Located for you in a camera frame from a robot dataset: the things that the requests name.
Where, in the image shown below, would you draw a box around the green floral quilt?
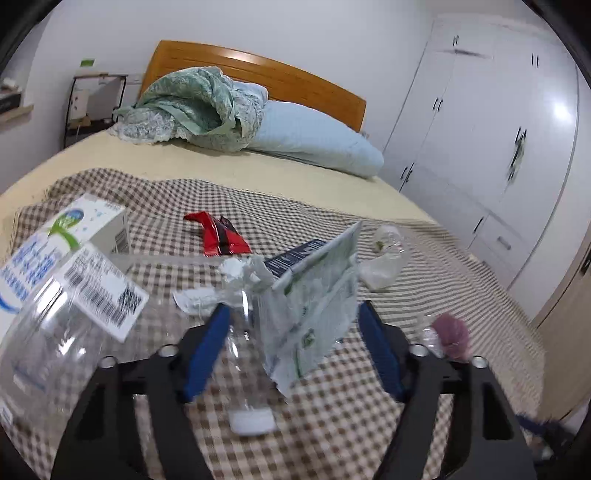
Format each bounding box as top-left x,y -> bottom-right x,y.
108,66 -> 269,153

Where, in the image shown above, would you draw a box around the white torn paper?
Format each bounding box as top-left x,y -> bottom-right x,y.
173,288 -> 218,317

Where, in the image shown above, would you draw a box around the clear plastic container barcode label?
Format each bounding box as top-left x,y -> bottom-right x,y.
0,244 -> 153,430

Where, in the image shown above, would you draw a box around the brown checkered blanket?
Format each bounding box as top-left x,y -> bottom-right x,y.
0,167 -> 548,480

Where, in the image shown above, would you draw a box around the clear bottle white cap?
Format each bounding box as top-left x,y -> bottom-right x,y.
222,258 -> 278,435

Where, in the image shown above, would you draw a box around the cream mattress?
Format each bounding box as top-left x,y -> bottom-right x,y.
0,127 -> 439,232

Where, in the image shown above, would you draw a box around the beige door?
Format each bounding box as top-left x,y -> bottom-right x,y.
531,240 -> 591,421

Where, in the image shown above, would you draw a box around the black nightstand rack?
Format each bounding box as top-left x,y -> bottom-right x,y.
62,73 -> 129,149

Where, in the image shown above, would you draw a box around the purple cloth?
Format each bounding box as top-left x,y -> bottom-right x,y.
431,313 -> 471,363

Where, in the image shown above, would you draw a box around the white box green blue print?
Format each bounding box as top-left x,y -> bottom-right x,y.
0,193 -> 132,319

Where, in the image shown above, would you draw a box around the clear crumpled plastic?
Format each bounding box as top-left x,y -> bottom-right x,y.
416,314 -> 446,358

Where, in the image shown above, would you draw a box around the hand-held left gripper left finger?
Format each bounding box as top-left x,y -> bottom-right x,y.
50,302 -> 232,480

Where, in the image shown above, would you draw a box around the red black snack packet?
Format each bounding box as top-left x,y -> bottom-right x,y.
183,211 -> 252,256

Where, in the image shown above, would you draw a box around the wooden windowsill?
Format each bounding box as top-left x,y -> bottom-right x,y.
0,105 -> 35,123

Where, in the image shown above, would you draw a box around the small clear plastic bottle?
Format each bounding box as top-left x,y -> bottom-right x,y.
373,224 -> 404,254

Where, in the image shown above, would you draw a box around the light blue pillow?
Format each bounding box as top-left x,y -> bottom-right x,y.
245,83 -> 385,180

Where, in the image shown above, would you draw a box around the torn white green carton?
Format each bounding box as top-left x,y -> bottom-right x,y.
253,220 -> 363,400

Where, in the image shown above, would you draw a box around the white wardrobe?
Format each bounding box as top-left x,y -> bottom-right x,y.
381,14 -> 580,291

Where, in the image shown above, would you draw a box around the pile of boxes and bags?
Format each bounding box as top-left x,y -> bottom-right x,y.
0,76 -> 23,114

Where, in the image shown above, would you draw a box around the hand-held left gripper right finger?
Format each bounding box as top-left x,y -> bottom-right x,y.
358,299 -> 539,480

